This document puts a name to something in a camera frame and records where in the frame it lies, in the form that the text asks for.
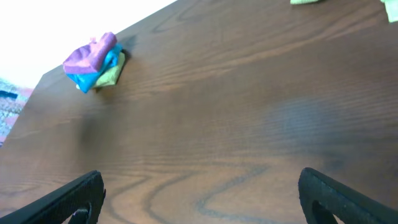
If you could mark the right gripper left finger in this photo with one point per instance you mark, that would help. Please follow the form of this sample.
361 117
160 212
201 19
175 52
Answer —
80 201

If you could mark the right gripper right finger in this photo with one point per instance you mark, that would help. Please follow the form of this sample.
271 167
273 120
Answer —
324 200

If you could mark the purple microfiber cloth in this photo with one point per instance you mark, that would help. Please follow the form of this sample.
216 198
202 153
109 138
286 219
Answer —
89 58

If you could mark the green folded cloth under blue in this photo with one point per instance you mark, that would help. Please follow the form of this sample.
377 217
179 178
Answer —
111 76

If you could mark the green crumpled cloth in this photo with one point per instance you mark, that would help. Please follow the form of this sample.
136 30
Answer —
390 7

